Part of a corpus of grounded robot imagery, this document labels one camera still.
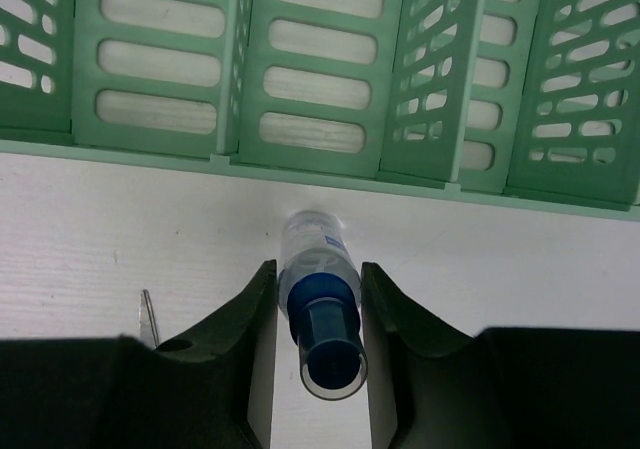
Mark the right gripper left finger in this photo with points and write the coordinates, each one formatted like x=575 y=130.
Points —
x=209 y=387

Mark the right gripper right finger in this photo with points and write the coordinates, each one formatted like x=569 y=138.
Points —
x=431 y=386

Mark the black handled scissors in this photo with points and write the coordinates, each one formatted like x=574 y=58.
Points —
x=148 y=332

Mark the small clear spray bottle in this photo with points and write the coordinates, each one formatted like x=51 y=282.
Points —
x=319 y=294

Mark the green file rack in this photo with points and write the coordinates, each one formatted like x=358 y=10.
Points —
x=525 y=103

